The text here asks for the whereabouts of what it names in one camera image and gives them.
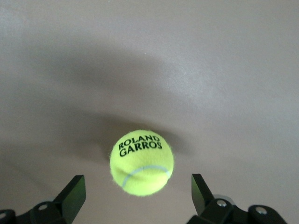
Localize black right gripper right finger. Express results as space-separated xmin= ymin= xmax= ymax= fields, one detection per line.
xmin=186 ymin=173 xmax=290 ymax=224

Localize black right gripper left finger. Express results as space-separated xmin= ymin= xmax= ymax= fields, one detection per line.
xmin=0 ymin=175 xmax=87 ymax=224

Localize yellow Roland Garros tennis ball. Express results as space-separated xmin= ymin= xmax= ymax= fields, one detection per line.
xmin=109 ymin=129 xmax=175 ymax=196

